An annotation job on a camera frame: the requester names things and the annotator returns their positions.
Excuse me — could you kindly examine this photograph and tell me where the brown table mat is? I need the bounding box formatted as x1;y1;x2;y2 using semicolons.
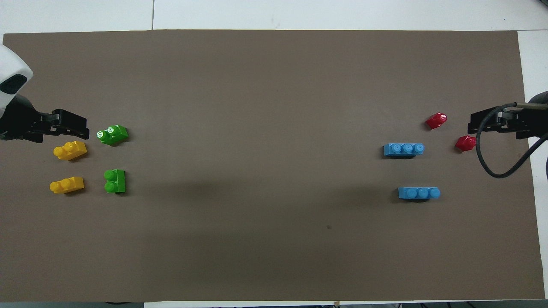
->
0;29;546;303

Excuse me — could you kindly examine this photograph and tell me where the yellow two-stud toy block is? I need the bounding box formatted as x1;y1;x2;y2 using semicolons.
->
49;177;85;195
53;141;88;161

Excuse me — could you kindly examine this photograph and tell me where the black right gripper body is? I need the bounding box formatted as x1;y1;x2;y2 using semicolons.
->
509;106;548;139

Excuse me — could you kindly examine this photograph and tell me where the red one-stud toy block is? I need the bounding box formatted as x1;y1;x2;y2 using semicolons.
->
455;135;477;152
425;112;448;130

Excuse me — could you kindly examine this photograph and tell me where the blue three-stud toy block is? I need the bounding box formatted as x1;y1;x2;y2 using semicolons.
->
383;143;425;158
398;187;441;200

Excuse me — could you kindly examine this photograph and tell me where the green two-stud toy block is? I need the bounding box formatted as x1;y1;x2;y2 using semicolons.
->
104;169;126;194
96;124;129;146

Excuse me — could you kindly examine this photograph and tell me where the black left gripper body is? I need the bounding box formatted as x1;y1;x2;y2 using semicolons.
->
0;95;53;142

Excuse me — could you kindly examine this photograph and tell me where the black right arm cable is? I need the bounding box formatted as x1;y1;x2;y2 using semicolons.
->
475;103;548;179

